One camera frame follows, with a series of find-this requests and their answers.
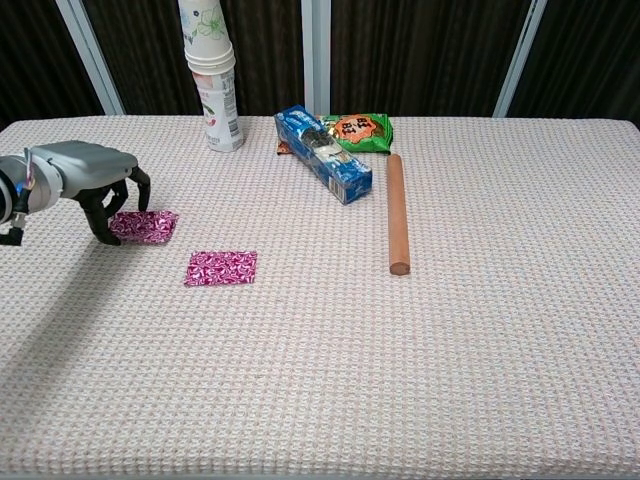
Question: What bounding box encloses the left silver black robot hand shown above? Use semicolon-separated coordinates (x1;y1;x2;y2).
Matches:
23;140;152;247

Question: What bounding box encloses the dark curtain partition panel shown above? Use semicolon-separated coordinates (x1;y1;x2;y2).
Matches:
507;0;640;122
81;0;306;118
328;0;532;119
0;0;105;130

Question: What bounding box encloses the white pink yogurt bottle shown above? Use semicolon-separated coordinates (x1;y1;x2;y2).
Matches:
192;68;246;154

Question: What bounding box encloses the nested white paper cup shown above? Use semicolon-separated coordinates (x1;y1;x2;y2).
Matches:
185;49;237;66
187;57;237;72

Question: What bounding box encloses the flower print paper cup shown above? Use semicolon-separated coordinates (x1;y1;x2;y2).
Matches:
177;0;236;59

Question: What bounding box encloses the blue cookie box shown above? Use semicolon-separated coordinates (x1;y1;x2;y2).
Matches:
273;104;374;206

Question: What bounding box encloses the green snack packet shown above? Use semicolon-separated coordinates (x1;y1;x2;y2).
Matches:
316;113;395;157

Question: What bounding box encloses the wooden rolling pin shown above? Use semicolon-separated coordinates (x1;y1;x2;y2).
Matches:
386;153;412;277

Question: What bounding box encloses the pink woven tablecloth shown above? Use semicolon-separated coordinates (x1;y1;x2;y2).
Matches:
0;115;640;477

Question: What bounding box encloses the grey partition frame post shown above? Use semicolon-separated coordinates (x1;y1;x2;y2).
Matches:
492;0;549;119
299;0;332;118
53;0;126;117

